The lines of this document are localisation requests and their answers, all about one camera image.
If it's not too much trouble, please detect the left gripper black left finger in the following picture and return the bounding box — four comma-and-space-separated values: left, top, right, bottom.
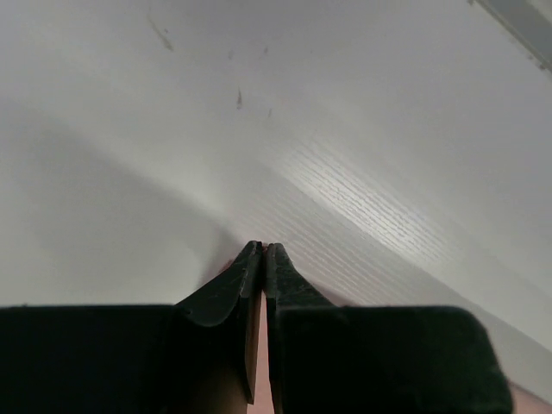
163, 241, 263, 413

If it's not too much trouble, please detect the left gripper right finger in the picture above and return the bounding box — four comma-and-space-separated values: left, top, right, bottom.
265, 243, 339, 413

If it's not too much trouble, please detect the pink printed t shirt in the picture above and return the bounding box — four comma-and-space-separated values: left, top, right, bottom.
215, 254, 552, 414

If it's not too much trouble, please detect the aluminium side rail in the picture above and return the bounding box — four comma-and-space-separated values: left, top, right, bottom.
467, 0, 551, 75

